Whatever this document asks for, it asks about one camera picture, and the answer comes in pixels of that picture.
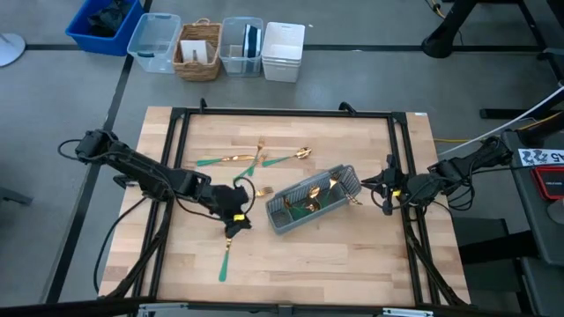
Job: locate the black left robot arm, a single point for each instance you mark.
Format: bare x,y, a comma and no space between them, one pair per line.
145,174

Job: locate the white plastic bin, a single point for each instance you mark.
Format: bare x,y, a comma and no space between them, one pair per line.
282,48

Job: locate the black aluminium table frame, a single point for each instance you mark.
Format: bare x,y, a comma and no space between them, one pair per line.
286,112

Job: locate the wicker basket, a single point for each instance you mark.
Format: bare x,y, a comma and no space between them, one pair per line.
196,72

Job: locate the black white striped cloth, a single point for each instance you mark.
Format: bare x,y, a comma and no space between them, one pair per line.
252,42

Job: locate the black furniture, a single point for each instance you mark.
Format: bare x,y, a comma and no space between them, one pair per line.
493,251

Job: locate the white round stand base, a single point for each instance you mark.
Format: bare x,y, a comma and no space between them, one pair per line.
11,48

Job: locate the grey round object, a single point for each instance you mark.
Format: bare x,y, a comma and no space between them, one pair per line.
557,211

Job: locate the red black device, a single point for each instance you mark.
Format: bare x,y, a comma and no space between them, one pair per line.
551,182

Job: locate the grey plastic cutlery basket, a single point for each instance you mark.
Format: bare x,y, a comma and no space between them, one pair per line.
277,222

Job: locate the grey furniture foot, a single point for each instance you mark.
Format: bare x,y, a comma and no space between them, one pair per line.
15,196

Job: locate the clear plastic bin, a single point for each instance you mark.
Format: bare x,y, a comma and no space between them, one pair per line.
231,48

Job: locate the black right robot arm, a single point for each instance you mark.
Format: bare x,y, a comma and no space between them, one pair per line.
467,169

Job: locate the black side desk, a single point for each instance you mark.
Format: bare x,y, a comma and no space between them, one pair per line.
529,220

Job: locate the white cardboard box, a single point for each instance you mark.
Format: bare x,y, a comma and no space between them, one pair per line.
194,50

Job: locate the white number label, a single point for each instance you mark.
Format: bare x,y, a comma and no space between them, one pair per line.
539,157

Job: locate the blue plastic bin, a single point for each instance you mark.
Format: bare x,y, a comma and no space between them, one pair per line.
110,46

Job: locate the black stand foot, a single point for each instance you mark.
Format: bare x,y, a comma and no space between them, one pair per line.
438,44

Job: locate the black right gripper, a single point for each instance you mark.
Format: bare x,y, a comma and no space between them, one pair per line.
418,189

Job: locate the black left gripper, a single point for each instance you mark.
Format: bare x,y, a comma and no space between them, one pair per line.
227,202

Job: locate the black desk legs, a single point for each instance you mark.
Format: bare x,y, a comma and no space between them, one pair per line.
506,113

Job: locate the silver frame bracket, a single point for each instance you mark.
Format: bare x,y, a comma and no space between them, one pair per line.
163,308
407,312

